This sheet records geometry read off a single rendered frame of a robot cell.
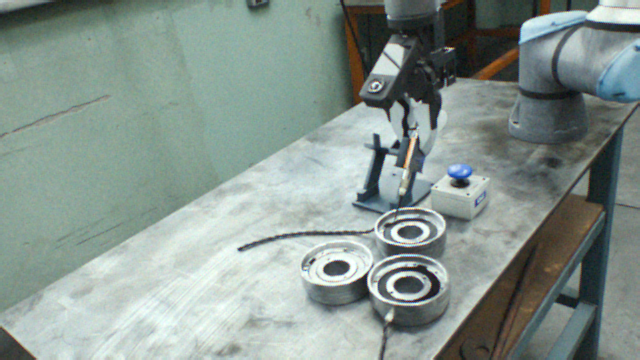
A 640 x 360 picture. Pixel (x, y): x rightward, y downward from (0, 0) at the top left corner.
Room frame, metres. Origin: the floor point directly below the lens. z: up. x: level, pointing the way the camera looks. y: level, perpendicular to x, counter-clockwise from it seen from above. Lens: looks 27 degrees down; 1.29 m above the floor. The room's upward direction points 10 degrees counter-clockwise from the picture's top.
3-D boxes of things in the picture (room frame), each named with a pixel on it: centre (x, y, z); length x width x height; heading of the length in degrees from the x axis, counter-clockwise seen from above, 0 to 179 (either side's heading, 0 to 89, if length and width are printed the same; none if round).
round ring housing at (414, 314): (0.56, -0.10, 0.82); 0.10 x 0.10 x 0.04
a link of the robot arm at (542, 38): (1.01, -0.50, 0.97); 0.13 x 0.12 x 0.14; 18
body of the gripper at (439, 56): (0.78, -0.18, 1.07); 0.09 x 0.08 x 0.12; 132
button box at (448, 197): (0.78, -0.24, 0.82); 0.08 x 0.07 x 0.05; 135
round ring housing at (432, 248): (0.68, -0.13, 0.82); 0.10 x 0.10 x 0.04
